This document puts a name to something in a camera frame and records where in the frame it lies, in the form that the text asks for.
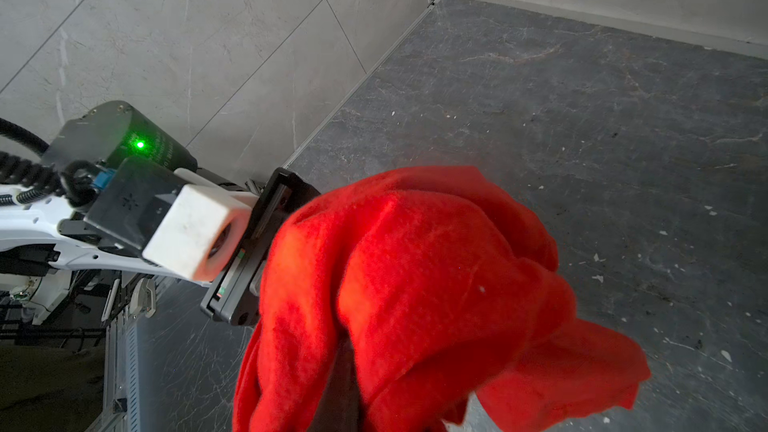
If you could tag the red cloth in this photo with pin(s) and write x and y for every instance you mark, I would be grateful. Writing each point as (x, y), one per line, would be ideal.
(447, 289)

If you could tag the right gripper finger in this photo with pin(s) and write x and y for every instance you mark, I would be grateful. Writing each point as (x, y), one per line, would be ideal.
(339, 408)

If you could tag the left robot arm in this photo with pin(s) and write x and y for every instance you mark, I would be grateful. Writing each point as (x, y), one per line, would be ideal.
(44, 200)

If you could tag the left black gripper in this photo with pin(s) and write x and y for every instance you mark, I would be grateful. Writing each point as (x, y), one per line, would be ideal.
(233, 297)

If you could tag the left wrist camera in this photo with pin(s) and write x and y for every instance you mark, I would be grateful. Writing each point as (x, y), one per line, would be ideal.
(178, 221)

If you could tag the aluminium rail base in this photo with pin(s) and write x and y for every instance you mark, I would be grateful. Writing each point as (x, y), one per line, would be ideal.
(127, 302)

